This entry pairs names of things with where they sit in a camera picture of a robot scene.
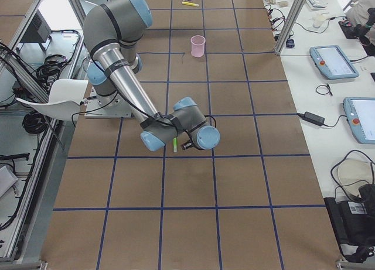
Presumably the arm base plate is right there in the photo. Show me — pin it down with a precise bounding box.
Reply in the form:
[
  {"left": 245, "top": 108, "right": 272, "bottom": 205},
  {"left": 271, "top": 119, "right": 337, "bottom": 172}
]
[{"left": 84, "top": 89, "right": 132, "bottom": 118}]

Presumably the aluminium frame post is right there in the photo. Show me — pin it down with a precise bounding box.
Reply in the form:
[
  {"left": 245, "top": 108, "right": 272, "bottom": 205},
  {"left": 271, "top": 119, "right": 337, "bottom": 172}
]
[{"left": 274, "top": 0, "right": 306, "bottom": 56}]

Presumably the upper blue teach pendant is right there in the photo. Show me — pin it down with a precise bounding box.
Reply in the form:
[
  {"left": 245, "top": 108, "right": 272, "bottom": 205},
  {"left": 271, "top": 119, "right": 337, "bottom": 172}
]
[{"left": 309, "top": 45, "right": 359, "bottom": 80}]

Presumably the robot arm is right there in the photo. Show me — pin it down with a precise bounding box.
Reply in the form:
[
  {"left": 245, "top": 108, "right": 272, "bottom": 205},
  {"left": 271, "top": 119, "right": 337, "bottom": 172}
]
[{"left": 83, "top": 0, "right": 220, "bottom": 151}]

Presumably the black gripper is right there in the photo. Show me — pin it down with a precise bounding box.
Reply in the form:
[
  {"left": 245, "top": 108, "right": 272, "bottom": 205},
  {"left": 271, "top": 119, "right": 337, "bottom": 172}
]
[{"left": 180, "top": 139, "right": 195, "bottom": 151}]

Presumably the black power adapter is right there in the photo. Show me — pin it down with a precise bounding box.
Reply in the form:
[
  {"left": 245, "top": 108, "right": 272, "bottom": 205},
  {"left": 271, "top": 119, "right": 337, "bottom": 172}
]
[{"left": 297, "top": 111, "right": 325, "bottom": 127}]

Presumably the blue teach pendant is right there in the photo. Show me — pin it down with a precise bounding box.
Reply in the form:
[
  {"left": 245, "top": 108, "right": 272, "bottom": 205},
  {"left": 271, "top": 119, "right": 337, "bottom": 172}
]
[
  {"left": 343, "top": 97, "right": 374, "bottom": 144},
  {"left": 309, "top": 45, "right": 359, "bottom": 80}
]

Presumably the white plastic chair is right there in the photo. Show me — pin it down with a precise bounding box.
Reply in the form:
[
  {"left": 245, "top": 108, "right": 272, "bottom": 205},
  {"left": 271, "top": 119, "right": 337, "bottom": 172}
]
[{"left": 17, "top": 78, "right": 88, "bottom": 121}]

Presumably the pink mesh cup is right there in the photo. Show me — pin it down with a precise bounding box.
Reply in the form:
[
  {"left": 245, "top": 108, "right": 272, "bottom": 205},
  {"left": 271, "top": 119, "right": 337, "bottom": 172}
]
[{"left": 190, "top": 35, "right": 206, "bottom": 57}]

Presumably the green marker pen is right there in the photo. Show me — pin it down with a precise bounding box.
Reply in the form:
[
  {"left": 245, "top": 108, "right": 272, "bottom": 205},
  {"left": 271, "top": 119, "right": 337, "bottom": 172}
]
[{"left": 173, "top": 138, "right": 178, "bottom": 153}]

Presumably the yellow marker pen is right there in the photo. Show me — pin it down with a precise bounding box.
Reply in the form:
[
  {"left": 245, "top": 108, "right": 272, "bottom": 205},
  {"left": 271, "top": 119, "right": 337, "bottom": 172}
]
[{"left": 181, "top": 1, "right": 199, "bottom": 7}]

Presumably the lower blue teach pendant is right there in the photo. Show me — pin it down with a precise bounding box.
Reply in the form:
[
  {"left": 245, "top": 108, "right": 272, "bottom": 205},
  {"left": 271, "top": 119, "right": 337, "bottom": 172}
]
[{"left": 343, "top": 97, "right": 374, "bottom": 144}]

